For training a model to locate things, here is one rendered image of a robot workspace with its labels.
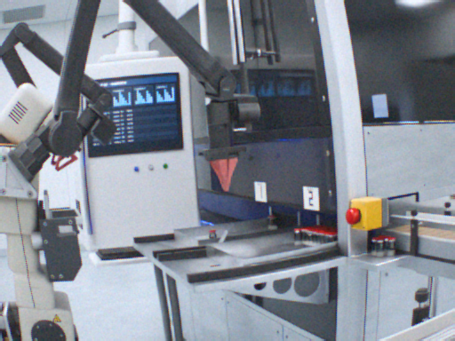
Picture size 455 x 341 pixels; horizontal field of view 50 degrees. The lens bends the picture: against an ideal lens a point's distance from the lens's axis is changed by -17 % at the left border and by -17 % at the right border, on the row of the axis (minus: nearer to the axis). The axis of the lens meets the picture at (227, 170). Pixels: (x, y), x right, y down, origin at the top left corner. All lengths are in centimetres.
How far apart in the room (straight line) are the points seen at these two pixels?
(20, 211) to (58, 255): 15
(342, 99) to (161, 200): 108
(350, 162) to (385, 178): 13
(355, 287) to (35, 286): 83
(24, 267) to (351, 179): 86
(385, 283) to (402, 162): 34
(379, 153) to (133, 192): 111
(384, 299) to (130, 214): 114
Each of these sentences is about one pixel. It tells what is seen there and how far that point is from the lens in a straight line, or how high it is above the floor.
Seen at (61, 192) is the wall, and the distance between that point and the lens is 675.
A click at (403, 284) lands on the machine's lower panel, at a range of 156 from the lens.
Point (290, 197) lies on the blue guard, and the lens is 167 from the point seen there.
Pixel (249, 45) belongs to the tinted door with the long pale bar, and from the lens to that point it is 189.
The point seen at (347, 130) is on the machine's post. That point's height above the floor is 119.
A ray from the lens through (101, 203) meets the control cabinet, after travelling 220.
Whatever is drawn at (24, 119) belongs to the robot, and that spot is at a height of 129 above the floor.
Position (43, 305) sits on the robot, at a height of 82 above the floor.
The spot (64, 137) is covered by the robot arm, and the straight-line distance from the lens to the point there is 118.
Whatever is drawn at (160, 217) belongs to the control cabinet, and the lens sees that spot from 225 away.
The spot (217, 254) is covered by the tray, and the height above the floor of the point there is 90.
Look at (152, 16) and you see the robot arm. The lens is 125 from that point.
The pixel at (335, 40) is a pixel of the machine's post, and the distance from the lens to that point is 140.
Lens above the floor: 119
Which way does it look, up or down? 3 degrees down
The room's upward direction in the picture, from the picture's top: 4 degrees counter-clockwise
